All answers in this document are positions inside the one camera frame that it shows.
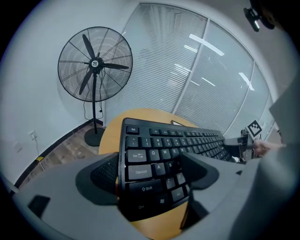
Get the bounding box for white cable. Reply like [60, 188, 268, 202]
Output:
[34, 138, 45, 171]

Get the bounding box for white window blinds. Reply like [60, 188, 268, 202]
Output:
[224, 62, 275, 139]
[105, 2, 209, 118]
[173, 20, 255, 139]

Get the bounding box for black standing fan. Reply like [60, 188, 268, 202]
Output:
[57, 26, 134, 148]

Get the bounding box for black keyboard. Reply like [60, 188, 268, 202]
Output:
[117, 117, 237, 222]

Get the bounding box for round wooden table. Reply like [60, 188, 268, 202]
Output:
[98, 107, 200, 240]

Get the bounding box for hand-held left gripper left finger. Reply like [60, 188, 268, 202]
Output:
[11, 151, 152, 240]

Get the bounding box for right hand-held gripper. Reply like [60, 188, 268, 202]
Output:
[223, 120, 263, 164]

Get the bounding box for black head-worn camera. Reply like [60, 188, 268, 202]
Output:
[243, 7, 261, 33]

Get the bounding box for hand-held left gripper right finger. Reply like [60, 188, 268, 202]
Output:
[178, 151, 246, 231]

